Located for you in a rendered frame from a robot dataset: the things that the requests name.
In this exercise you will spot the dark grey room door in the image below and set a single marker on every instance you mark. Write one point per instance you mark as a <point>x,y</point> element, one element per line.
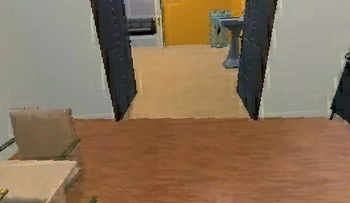
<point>115,52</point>
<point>255,52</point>

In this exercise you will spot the teal patterned bin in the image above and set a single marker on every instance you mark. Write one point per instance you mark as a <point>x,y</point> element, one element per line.
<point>217,32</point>

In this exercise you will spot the dark sofa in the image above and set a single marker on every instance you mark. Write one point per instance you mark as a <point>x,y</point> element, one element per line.
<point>141,26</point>

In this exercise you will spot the white room door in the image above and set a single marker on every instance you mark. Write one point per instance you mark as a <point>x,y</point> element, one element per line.
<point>158,18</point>

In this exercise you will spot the light wooden table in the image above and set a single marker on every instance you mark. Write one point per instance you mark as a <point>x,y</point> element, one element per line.
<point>24,187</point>

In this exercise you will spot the grey pedestal sink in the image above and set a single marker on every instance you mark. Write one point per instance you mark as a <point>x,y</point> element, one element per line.
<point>233,36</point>

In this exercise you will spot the beige chair with green frame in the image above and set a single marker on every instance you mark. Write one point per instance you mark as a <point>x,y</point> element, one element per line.
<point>43,133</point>

